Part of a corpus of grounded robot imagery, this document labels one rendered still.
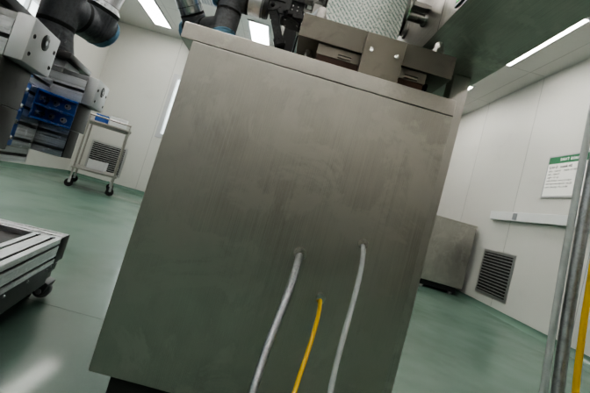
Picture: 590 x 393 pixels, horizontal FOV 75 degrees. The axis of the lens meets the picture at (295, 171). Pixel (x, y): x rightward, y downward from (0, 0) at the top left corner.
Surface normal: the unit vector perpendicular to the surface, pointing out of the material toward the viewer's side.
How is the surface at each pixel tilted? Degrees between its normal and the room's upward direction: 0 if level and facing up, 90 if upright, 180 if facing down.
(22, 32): 90
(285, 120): 90
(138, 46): 90
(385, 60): 90
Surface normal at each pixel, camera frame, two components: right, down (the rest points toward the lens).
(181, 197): 0.04, -0.07
